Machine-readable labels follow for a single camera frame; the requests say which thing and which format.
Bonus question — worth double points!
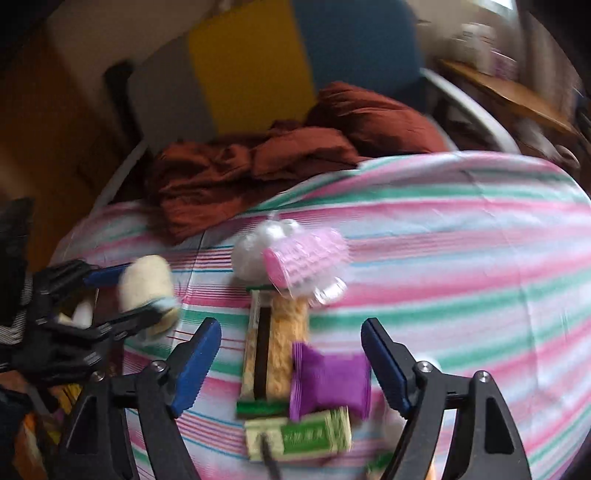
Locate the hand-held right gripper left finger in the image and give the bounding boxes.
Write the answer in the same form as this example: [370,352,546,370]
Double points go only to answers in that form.
[59,318,222,480]

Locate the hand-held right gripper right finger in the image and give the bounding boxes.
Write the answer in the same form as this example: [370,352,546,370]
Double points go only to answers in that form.
[361,318,532,480]

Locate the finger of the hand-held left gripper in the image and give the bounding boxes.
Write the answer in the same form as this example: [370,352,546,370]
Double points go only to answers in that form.
[34,259,134,302]
[18,302,162,386]

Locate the purple packet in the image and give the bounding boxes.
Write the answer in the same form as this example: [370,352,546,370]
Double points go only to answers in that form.
[289,342,372,422]

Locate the clear cracker packet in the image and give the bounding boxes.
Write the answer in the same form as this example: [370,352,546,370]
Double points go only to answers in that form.
[236,286,309,418]

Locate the green paper packet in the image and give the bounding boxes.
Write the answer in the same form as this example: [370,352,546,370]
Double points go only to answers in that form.
[245,406,352,462]

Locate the wooden cabinet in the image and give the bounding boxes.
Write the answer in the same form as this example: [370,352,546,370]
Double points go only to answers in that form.
[0,41,134,273]

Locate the white crumpled plastic bag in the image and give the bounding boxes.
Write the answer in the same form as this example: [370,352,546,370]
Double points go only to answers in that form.
[231,218,301,283]

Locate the striped pink green cloth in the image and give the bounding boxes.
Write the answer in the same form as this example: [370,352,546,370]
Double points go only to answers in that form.
[48,150,591,480]

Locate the pink hair roller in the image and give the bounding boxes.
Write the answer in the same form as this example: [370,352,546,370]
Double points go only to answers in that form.
[263,228,349,305]

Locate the maroon crumpled cloth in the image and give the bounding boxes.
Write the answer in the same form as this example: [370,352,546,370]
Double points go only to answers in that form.
[147,82,448,245]

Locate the grey yellow blue chair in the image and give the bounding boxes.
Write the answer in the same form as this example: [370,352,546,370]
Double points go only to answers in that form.
[105,0,520,208]

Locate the wooden desk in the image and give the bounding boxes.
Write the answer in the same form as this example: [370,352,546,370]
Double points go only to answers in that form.
[436,58,580,139]

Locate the pink white boxes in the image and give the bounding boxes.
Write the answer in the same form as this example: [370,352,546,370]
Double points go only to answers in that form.
[455,21,518,79]

